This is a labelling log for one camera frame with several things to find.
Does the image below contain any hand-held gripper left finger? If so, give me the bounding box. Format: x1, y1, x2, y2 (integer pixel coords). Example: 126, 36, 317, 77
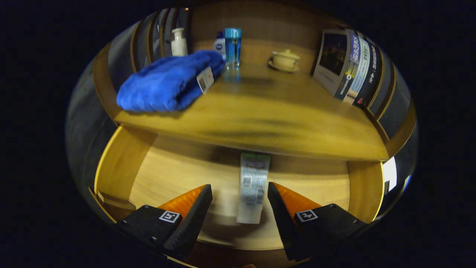
117, 184, 213, 261

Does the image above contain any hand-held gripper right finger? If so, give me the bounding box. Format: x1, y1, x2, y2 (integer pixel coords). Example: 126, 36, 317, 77
267, 182, 369, 262

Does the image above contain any white tube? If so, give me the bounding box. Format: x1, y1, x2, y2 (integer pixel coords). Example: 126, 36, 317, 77
237, 152, 271, 224

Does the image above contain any wooden drawer with black knob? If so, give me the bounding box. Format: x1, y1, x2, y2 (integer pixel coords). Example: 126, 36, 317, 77
89, 125, 385, 268

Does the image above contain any wooden countertop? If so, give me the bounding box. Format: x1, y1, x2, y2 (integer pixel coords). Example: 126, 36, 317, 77
93, 39, 415, 161

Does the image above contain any wooden cabinet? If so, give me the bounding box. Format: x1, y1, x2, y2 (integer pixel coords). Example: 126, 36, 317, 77
67, 2, 419, 268

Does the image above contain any blue folded towel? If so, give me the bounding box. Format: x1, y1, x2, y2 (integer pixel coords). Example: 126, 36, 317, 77
116, 50, 226, 113

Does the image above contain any black backdrop cloth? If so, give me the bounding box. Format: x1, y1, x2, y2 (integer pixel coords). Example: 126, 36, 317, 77
66, 9, 419, 220

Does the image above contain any beige lidded teacup with saucer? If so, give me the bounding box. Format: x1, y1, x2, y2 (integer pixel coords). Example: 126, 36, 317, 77
268, 49, 300, 73

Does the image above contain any blue spine book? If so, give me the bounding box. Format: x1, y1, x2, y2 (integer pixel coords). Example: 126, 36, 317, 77
312, 29, 361, 102

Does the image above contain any black spine book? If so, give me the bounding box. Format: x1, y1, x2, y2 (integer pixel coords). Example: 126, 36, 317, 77
353, 41, 382, 109

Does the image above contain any pale spine book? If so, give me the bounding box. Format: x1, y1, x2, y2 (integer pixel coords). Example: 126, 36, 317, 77
344, 35, 372, 105

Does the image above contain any small white blue bottle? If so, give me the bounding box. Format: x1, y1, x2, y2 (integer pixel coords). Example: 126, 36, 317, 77
213, 32, 226, 60

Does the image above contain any clear blue bottle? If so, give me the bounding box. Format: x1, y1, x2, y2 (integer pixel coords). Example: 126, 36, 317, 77
224, 28, 242, 71

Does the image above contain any white pump bottle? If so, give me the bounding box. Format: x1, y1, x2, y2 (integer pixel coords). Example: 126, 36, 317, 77
170, 28, 189, 57

